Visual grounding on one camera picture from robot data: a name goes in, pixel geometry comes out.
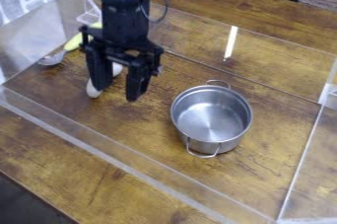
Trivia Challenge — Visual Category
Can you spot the clear acrylic right wall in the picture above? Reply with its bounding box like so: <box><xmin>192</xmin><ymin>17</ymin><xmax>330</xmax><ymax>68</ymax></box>
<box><xmin>277</xmin><ymin>59</ymin><xmax>337</xmax><ymax>224</ymax></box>

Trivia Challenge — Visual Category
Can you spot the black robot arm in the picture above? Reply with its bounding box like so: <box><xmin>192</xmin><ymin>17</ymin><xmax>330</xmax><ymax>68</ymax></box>
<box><xmin>80</xmin><ymin>0</ymin><xmax>164</xmax><ymax>102</ymax></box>

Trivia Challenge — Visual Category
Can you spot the clear acrylic barrier front wall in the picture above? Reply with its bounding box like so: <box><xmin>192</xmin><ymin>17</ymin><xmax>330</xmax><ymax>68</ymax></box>
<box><xmin>0</xmin><ymin>85</ymin><xmax>277</xmax><ymax>224</ymax></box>

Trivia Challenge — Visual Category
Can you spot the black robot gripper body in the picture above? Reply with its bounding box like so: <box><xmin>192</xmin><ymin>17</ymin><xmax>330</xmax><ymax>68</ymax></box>
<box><xmin>80</xmin><ymin>2</ymin><xmax>164</xmax><ymax>75</ymax></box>

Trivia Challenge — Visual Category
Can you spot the white plush mushroom red cap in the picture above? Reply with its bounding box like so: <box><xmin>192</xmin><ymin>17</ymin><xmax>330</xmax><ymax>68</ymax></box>
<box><xmin>85</xmin><ymin>63</ymin><xmax>122</xmax><ymax>98</ymax></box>

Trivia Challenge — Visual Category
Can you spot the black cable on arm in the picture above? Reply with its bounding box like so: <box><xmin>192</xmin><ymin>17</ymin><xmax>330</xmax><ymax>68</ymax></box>
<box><xmin>138</xmin><ymin>0</ymin><xmax>169</xmax><ymax>24</ymax></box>

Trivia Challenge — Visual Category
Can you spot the clear acrylic triangle bracket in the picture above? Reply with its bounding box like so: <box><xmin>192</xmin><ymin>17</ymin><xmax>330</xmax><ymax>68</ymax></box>
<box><xmin>76</xmin><ymin>0</ymin><xmax>101</xmax><ymax>25</ymax></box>

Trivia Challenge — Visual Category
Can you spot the silver steel pot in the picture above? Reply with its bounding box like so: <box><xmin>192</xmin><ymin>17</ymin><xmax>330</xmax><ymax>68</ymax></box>
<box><xmin>169</xmin><ymin>80</ymin><xmax>253</xmax><ymax>159</ymax></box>

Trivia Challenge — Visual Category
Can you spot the spoon with green handle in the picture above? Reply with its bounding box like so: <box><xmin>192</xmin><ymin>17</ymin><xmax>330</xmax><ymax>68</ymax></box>
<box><xmin>37</xmin><ymin>22</ymin><xmax>104</xmax><ymax>67</ymax></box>

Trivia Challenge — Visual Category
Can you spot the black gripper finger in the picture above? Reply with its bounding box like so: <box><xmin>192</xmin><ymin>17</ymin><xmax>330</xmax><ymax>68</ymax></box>
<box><xmin>126</xmin><ymin>60</ymin><xmax>152</xmax><ymax>102</ymax></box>
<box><xmin>85</xmin><ymin>45</ymin><xmax>113</xmax><ymax>91</ymax></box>

